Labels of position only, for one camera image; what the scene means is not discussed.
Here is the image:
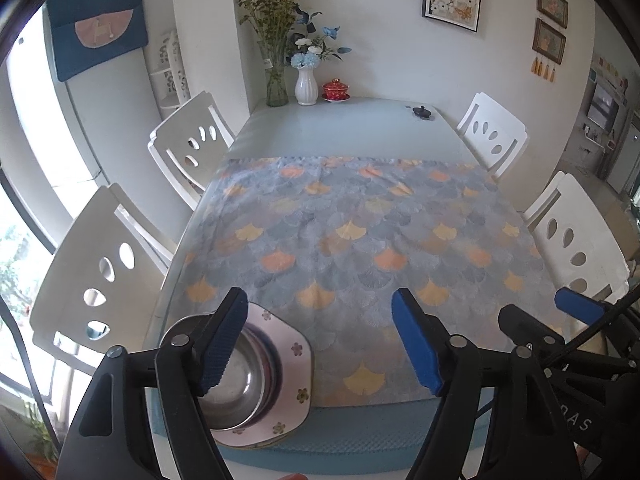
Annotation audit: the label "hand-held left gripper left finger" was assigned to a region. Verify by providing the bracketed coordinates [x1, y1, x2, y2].
[55, 286, 249, 480]

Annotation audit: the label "television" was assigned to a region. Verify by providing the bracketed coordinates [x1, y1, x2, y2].
[587, 82, 620, 131]

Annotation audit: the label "hexagonal plate with leaf print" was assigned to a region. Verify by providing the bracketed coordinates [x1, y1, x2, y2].
[160, 302, 315, 448]

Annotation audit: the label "grey fan-patterned tablecloth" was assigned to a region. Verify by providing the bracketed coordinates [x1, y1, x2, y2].
[182, 155, 558, 408]

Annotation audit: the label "black cable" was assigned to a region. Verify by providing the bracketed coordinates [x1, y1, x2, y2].
[542, 292, 640, 368]
[0, 304, 58, 441]

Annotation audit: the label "dried flower bunch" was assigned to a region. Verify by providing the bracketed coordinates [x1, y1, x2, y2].
[235, 0, 302, 76]

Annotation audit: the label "white corner shelf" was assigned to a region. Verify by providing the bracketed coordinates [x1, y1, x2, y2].
[149, 30, 193, 111]

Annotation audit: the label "white refrigerator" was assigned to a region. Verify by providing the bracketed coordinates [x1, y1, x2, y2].
[47, 45, 171, 196]

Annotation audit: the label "red lidded teacup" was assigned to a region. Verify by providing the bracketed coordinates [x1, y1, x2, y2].
[321, 78, 352, 103]

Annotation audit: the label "small framed picture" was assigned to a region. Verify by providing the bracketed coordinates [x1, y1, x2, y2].
[537, 0, 569, 29]
[532, 18, 567, 65]

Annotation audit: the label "blue steel bowl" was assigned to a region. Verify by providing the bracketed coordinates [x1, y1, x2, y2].
[162, 314, 282, 431]

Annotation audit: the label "blue cloth cover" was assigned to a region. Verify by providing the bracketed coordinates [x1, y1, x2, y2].
[46, 0, 149, 83]

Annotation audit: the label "yellow hanging tassels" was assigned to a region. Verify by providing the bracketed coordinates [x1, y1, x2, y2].
[530, 57, 557, 82]

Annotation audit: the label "blue artificial flowers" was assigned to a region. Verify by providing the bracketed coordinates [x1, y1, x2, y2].
[285, 5, 353, 71]

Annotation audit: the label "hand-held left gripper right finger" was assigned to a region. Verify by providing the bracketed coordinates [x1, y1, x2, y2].
[391, 287, 583, 480]

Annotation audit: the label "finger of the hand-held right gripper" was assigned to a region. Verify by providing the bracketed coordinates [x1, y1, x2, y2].
[499, 303, 572, 362]
[554, 287, 611, 328]

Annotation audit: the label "white chair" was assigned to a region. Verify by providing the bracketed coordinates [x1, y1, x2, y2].
[456, 92, 529, 181]
[147, 91, 236, 211]
[522, 171, 631, 306]
[29, 183, 176, 376]

